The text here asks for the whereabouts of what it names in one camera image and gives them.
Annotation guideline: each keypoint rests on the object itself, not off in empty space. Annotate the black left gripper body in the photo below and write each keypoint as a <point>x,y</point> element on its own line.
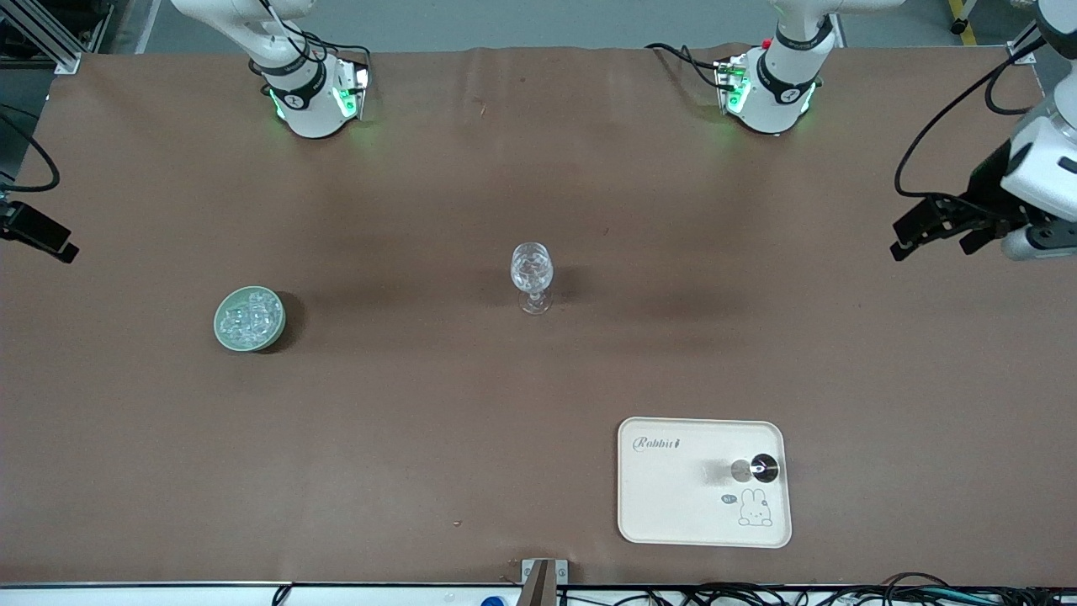
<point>986,187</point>

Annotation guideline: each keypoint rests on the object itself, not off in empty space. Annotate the green bowl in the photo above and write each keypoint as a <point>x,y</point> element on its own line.
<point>225,338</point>

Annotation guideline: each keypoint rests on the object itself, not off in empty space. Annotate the steel jigger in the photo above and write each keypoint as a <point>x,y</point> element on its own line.
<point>761,468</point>

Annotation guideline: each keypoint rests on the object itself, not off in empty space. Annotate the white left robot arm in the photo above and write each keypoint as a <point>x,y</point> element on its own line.
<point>782,93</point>

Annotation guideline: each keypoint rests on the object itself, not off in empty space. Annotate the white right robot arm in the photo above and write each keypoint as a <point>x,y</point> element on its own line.
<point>307,109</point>

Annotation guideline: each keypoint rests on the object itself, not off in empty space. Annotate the clear ice cubes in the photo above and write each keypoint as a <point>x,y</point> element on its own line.
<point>248,318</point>

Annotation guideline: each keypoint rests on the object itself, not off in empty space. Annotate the clear wine glass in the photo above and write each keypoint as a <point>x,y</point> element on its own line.
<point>532,269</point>

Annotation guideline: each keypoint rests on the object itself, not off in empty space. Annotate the cream rabbit print tray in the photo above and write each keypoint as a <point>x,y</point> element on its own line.
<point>673,497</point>

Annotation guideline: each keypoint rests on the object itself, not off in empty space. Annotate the brown table cover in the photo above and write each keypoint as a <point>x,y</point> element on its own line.
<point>421,421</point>

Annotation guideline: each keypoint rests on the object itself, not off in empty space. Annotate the aluminium frame corner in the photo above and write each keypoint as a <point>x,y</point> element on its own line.
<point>1025,50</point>

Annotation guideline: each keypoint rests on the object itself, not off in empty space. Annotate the aluminium frame with black panel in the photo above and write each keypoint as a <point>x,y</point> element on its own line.
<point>42,34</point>

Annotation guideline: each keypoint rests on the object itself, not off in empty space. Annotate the white table edge rail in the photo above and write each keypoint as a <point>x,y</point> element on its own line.
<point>126,596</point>

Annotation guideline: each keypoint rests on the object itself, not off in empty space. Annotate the grey metal bracket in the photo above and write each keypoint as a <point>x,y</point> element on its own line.
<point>562,572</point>

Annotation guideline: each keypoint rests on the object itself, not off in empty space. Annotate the aluminium profile post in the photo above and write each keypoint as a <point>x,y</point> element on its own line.
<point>538,585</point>

